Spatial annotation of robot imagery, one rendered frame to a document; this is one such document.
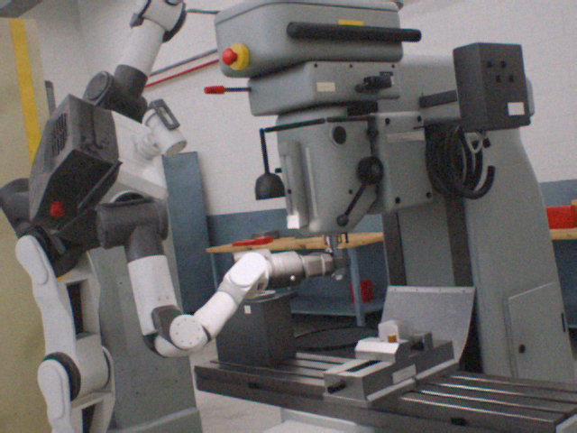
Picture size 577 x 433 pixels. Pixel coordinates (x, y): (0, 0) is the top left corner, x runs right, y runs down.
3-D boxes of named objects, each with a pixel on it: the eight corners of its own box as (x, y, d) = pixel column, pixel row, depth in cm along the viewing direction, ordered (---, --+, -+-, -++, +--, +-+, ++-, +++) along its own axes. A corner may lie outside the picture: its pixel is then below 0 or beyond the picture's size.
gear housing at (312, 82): (313, 102, 176) (307, 59, 176) (248, 117, 194) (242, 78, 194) (405, 98, 198) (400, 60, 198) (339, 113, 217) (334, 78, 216)
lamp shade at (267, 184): (250, 201, 177) (246, 175, 177) (263, 199, 183) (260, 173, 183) (278, 198, 174) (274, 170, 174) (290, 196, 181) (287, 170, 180)
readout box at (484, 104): (492, 128, 179) (481, 40, 178) (461, 133, 186) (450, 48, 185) (536, 124, 192) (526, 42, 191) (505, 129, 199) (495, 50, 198)
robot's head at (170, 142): (153, 163, 185) (175, 140, 181) (132, 131, 187) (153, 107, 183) (170, 162, 190) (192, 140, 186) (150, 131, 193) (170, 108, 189)
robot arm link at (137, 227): (120, 261, 168) (107, 203, 170) (113, 271, 176) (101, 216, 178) (170, 253, 173) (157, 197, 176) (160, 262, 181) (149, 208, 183)
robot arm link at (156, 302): (160, 354, 163) (138, 255, 167) (139, 364, 173) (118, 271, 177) (207, 345, 169) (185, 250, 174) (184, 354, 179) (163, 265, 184)
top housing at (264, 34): (279, 58, 169) (270, -14, 168) (211, 79, 188) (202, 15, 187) (412, 59, 200) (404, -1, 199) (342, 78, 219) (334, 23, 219)
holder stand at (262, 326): (270, 365, 217) (261, 297, 216) (217, 362, 231) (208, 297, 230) (297, 355, 226) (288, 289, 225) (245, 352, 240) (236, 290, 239)
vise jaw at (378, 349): (395, 363, 174) (393, 345, 173) (355, 358, 183) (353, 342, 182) (411, 356, 178) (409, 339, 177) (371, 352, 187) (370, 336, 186)
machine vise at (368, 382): (370, 409, 165) (363, 359, 164) (321, 400, 176) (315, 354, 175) (461, 366, 189) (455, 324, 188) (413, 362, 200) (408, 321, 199)
